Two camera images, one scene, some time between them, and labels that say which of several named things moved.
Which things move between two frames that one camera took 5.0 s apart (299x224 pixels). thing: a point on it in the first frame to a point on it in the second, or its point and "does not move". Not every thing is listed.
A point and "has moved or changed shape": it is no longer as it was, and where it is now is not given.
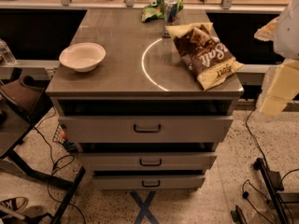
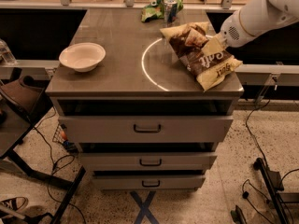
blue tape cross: [144, 207] does not move
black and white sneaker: [17, 203] does not move
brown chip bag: [206, 57] has moved or changed shape
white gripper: [289, 32] to [232, 32]
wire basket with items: [61, 136] does not move
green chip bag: [156, 7] does not move
